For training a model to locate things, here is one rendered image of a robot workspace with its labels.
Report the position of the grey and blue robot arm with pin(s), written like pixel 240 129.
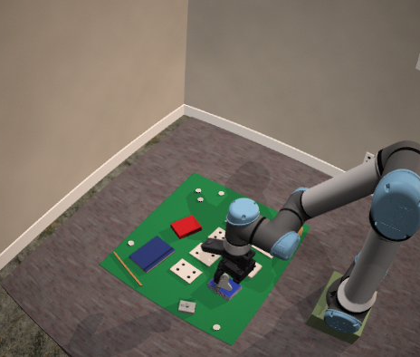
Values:
pixel 394 179

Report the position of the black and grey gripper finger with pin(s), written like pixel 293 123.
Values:
pixel 221 280

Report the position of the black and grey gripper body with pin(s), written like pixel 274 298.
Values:
pixel 237 266

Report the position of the green felt play mat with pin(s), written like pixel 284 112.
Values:
pixel 166 289

